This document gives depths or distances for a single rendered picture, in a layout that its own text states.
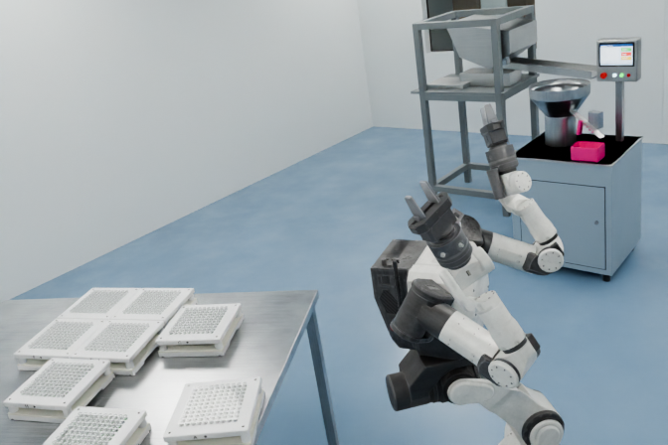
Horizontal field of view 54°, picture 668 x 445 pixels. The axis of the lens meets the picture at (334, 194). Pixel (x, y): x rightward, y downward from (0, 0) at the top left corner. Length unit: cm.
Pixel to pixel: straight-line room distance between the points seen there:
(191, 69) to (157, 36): 45
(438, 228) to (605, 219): 268
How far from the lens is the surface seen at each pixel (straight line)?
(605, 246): 421
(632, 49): 421
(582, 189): 411
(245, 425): 197
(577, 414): 332
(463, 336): 173
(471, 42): 507
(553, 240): 218
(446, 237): 153
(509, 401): 225
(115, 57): 587
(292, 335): 244
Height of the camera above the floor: 209
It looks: 20 degrees down
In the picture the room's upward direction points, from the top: 9 degrees counter-clockwise
